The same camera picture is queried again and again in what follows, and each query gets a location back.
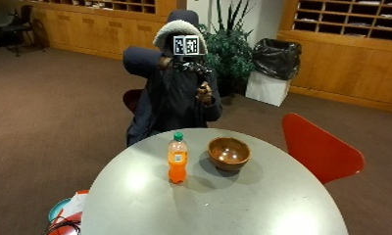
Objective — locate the white marker cube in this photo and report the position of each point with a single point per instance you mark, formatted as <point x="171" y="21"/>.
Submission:
<point x="186" y="45"/>

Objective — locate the black office chair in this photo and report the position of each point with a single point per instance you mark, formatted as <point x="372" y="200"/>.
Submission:
<point x="20" y="27"/>

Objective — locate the red chair with clutter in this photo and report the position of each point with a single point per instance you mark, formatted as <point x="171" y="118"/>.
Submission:
<point x="72" y="220"/>

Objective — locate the the person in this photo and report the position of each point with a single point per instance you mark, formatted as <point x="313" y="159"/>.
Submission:
<point x="174" y="98"/>

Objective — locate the teal round object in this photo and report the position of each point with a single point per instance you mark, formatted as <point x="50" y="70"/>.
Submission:
<point x="56" y="209"/>

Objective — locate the red plastic chair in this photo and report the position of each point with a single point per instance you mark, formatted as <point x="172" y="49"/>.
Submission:
<point x="317" y="150"/>

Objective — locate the wooden pigeonhole cabinet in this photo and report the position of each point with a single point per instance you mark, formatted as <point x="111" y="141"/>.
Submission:
<point x="100" y="29"/>
<point x="348" y="55"/>

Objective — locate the white trash bin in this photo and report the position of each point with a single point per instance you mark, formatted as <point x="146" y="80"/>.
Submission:
<point x="268" y="89"/>

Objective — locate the dark red chair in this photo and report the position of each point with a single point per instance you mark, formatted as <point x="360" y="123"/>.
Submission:
<point x="131" y="99"/>

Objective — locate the brown wooden bowl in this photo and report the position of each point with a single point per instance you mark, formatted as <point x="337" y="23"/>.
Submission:
<point x="228" y="155"/>

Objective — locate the orange soda bottle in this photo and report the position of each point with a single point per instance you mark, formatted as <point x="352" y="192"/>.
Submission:
<point x="178" y="163"/>

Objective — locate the black trash bag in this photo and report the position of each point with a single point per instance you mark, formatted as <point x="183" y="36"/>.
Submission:
<point x="277" y="57"/>

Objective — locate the green potted plant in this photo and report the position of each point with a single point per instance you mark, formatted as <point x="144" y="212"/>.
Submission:
<point x="231" y="49"/>

